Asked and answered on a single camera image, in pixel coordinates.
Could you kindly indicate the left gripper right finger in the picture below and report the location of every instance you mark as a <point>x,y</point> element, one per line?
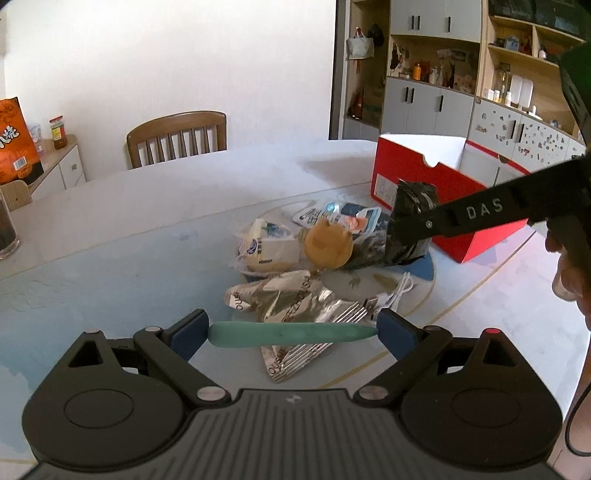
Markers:
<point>416,351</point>

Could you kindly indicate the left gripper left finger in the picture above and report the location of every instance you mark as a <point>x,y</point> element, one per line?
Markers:
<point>166,354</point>

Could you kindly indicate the teal silicone tool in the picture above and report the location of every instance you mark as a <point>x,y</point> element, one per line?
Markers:
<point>251,334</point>

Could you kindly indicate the black foil packet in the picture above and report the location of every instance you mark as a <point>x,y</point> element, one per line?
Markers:
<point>404,245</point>

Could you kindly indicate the silver foil snack bag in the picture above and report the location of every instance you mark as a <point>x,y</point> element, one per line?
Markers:
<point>293,297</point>

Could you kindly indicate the person's right hand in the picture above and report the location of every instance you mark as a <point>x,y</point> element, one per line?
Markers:
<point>572,279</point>

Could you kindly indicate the crumpled dark plastic wrapper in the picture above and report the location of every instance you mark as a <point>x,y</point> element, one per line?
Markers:
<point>368,250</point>

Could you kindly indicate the red cardboard box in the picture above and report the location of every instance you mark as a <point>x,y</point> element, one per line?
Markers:
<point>435,160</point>

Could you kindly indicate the yellow spotted plush toy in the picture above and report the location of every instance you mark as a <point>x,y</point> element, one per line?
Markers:
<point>327,245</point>

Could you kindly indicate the blueberry snack packet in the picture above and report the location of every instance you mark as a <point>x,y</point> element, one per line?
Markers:
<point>267,248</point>

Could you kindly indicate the white blue torn packet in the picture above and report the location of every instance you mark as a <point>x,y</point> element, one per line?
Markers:
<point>357,219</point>

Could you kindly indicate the glass jar dark contents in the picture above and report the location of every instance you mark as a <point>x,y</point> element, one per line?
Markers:
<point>9,239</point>

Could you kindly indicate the white sideboard cabinet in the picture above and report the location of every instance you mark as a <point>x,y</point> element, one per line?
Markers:
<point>63,169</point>

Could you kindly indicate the wooden chair behind table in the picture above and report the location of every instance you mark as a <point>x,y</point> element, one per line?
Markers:
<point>175,136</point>

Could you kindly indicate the orange snack bag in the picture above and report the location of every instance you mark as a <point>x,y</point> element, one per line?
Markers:
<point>19,159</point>

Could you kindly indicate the red-lid jar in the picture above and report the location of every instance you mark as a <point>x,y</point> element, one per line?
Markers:
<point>58,133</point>

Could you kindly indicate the white grey wall cabinets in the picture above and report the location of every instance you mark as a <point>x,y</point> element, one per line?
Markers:
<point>433,61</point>

